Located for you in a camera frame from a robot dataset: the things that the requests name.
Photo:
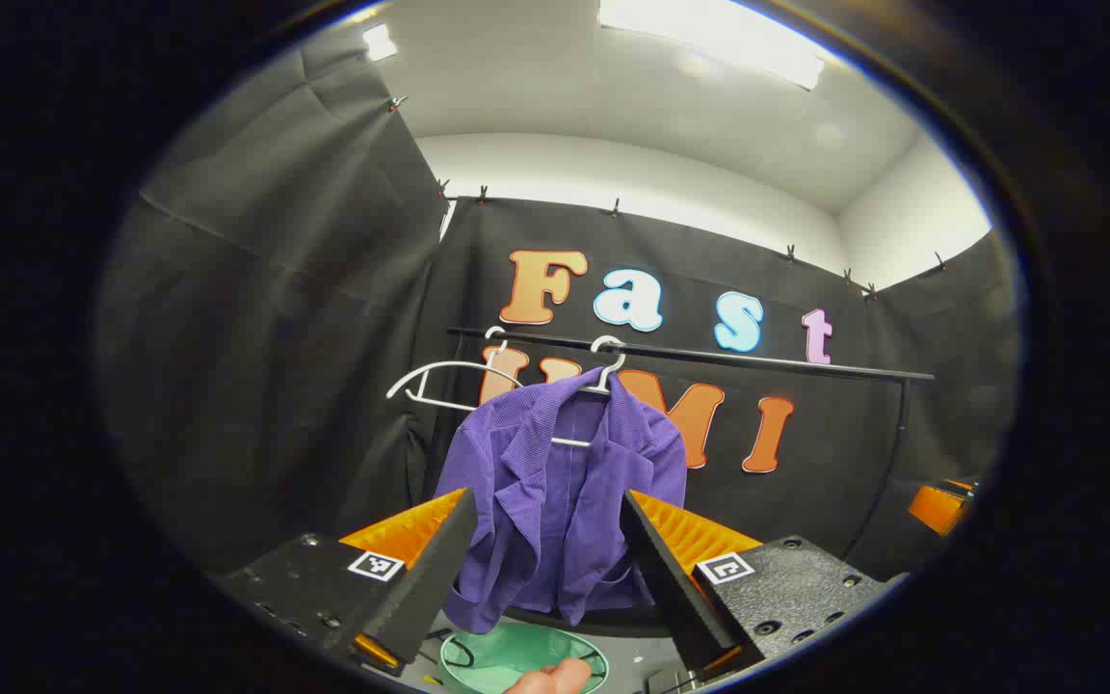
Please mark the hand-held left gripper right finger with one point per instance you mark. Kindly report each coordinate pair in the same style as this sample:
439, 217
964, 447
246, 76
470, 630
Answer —
680, 588

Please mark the black backdrop cloth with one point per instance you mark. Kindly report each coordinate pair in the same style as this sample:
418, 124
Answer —
276, 337

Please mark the small ceiling light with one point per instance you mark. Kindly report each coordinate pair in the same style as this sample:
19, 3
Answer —
380, 41

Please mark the white plastic clothes hanger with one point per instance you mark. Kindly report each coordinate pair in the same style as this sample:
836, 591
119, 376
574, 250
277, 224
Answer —
574, 442
449, 364

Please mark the long ceiling light panel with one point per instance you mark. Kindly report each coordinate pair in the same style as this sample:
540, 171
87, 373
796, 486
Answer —
709, 39

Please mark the black clothes rack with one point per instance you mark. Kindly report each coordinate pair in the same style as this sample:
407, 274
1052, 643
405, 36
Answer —
709, 355

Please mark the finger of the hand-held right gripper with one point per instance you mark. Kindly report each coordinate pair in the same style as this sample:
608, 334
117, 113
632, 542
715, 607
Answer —
936, 509

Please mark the green laundry hamper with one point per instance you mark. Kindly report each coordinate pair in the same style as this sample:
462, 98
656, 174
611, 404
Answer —
507, 655

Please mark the row of small backdrop clips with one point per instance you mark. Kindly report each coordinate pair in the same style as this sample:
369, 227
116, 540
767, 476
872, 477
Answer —
790, 253

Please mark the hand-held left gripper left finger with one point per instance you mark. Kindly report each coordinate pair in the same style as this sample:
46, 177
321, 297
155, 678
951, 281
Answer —
430, 588

